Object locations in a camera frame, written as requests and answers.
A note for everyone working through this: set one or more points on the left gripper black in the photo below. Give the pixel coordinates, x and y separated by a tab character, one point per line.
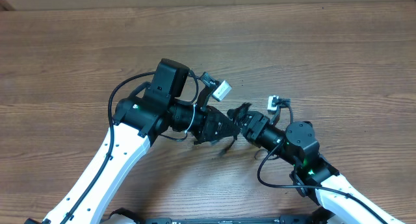
207	130

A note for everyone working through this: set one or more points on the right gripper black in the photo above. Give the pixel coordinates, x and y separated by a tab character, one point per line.
257	123

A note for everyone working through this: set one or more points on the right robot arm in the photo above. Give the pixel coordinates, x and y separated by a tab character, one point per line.
312	175

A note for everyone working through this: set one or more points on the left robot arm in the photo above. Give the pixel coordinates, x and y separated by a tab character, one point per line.
175	98

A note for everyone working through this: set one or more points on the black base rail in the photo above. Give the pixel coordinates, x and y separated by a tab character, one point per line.
284	219

